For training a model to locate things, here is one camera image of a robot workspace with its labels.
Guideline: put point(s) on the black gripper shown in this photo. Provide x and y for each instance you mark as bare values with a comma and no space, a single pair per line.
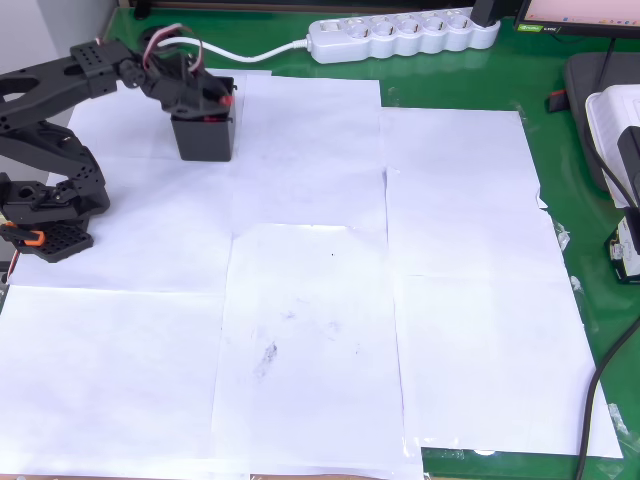
209,91

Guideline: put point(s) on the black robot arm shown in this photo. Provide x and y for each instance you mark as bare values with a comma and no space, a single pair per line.
50,140

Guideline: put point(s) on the black square bin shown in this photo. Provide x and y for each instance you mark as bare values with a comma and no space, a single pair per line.
205,140

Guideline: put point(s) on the white paper sheet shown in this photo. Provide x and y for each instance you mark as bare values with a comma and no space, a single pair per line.
450,140
130,130
475,235
310,350
110,380
495,365
165,225
310,130

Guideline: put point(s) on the black clamp foot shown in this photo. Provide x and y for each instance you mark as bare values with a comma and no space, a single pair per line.
141,9

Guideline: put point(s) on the white power strip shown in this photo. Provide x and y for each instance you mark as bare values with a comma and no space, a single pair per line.
400,37

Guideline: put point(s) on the orange table clamp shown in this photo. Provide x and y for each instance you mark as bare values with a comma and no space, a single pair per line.
27,236

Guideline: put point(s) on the black power plug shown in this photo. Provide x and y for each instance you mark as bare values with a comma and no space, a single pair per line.
485,11

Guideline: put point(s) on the red black small device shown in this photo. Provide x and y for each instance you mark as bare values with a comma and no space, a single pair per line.
556,101

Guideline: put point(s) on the computer monitor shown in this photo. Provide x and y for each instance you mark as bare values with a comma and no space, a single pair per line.
580,17

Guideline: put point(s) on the white plastic container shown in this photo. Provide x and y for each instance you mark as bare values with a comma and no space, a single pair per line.
607,120

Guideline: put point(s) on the black device on container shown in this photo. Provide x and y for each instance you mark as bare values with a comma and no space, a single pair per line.
630,160

